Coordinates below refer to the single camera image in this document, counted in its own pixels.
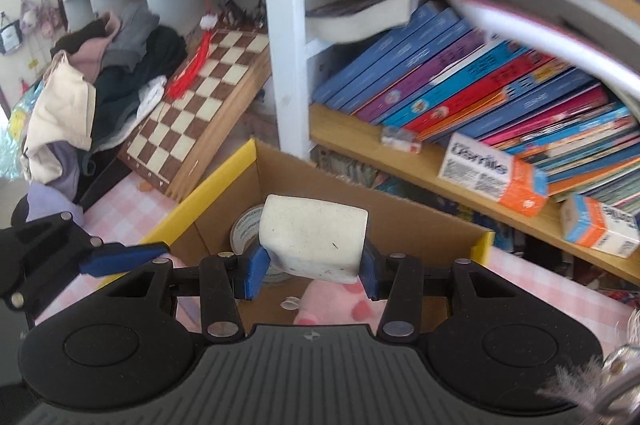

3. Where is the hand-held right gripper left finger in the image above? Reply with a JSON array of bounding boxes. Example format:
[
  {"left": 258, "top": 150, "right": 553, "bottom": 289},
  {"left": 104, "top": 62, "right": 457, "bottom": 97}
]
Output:
[{"left": 102, "top": 245, "right": 273, "bottom": 344}]

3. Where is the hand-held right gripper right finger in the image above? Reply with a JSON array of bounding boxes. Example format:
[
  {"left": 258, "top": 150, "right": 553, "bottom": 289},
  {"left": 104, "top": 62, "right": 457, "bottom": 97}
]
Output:
[{"left": 359, "top": 239, "right": 533, "bottom": 346}]

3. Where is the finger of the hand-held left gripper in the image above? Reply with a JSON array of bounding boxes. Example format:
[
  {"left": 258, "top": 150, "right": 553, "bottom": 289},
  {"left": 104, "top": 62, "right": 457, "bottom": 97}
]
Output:
[{"left": 0, "top": 211, "right": 171, "bottom": 322}]

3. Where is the pink plush toy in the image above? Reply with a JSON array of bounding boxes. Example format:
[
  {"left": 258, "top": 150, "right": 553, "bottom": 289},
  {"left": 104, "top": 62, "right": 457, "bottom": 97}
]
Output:
[{"left": 292, "top": 279, "right": 387, "bottom": 327}]

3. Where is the white foam block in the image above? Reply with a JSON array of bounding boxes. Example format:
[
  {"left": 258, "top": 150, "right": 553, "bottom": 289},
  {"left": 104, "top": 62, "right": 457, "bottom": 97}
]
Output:
[{"left": 258, "top": 194, "right": 370, "bottom": 284}]

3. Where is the yellow-edged cardboard box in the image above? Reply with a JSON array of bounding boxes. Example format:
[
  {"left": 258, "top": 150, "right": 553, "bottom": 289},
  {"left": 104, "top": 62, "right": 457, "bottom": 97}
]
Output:
[{"left": 125, "top": 138, "right": 496, "bottom": 337}]

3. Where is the clear tape roll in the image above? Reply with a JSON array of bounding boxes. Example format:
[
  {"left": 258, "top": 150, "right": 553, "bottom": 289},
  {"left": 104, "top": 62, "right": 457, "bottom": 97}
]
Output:
[{"left": 230, "top": 205, "right": 287, "bottom": 284}]

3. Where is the lavender cloth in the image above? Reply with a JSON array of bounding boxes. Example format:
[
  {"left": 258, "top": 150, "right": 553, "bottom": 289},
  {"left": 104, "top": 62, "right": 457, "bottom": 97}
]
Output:
[{"left": 24, "top": 140, "right": 87, "bottom": 227}]

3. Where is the small white red eraser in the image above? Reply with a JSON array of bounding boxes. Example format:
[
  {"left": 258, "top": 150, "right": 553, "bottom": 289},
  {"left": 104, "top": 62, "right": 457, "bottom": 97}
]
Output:
[{"left": 380, "top": 125, "right": 423, "bottom": 154}]

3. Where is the white and orange box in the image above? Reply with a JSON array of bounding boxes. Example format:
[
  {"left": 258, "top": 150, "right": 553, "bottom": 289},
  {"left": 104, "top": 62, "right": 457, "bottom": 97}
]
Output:
[
  {"left": 559, "top": 193, "right": 640, "bottom": 260},
  {"left": 437, "top": 132, "right": 550, "bottom": 219}
]

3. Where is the cream canvas bag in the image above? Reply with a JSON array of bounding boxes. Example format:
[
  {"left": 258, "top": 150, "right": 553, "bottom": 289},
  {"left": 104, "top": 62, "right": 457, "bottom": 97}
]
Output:
[{"left": 21, "top": 52, "right": 97, "bottom": 184}]

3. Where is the white garment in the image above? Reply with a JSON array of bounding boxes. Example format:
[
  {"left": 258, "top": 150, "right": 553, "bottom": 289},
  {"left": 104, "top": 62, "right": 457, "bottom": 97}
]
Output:
[{"left": 136, "top": 75, "right": 169, "bottom": 119}]

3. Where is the brown wooden chessboard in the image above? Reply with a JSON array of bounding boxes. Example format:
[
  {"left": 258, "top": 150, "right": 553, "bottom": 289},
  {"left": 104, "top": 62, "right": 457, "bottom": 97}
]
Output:
[{"left": 117, "top": 27, "right": 274, "bottom": 204}]

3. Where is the blue patterned plastic bag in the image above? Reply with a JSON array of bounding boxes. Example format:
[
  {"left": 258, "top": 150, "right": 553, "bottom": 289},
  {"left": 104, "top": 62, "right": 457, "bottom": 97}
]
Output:
[{"left": 0, "top": 80, "right": 44, "bottom": 182}]

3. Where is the black garment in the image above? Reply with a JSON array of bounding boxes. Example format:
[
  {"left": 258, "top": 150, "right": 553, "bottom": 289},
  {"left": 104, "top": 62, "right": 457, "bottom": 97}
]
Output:
[{"left": 91, "top": 25, "right": 189, "bottom": 146}]

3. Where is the red tassel ornament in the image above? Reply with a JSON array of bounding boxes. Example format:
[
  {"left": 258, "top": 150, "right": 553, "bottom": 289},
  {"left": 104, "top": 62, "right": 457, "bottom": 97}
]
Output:
[{"left": 165, "top": 0, "right": 219, "bottom": 102}]

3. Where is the pink garment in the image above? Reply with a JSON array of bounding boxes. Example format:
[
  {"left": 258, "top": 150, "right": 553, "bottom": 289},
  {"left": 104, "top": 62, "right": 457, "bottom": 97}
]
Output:
[{"left": 64, "top": 11, "right": 122, "bottom": 82}]

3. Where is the row of colourful books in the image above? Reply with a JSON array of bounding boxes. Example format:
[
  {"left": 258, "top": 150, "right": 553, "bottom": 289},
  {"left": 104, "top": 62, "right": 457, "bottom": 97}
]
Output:
[{"left": 312, "top": 0, "right": 640, "bottom": 217}]

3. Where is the grey garment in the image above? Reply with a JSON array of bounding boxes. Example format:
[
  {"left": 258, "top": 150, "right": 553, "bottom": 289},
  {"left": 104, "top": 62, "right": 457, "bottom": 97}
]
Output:
[{"left": 101, "top": 2, "right": 162, "bottom": 72}]

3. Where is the white wooden bookshelf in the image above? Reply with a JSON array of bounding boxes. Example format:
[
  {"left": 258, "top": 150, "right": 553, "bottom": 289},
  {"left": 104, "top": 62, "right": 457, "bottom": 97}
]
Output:
[{"left": 60, "top": 0, "right": 640, "bottom": 287}]

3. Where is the thick white-paged book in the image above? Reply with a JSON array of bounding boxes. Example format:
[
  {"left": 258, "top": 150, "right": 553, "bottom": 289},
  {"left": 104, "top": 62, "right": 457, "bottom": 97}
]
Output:
[{"left": 305, "top": 0, "right": 434, "bottom": 44}]

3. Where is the dark tote bag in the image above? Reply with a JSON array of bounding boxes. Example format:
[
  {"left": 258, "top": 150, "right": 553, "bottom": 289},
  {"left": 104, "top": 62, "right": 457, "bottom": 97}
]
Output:
[{"left": 0, "top": 11, "right": 22, "bottom": 56}]

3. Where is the group of dark chess pieces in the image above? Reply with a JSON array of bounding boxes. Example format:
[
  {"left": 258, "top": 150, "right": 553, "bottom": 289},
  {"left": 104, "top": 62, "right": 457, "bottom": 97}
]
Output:
[{"left": 219, "top": 0, "right": 267, "bottom": 32}]

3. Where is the small pink hanging bag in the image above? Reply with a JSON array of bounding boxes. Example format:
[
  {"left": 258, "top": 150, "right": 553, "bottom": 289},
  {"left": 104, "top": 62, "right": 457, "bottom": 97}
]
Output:
[{"left": 20, "top": 0, "right": 42, "bottom": 36}]

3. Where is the flat white pink book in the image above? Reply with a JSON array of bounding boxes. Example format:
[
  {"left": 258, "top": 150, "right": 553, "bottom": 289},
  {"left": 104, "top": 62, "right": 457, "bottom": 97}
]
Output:
[{"left": 442, "top": 0, "right": 640, "bottom": 106}]

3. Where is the grey fur keychain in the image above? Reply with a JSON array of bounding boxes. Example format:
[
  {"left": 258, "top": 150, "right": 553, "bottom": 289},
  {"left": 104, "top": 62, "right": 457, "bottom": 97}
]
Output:
[{"left": 536, "top": 307, "right": 640, "bottom": 425}]

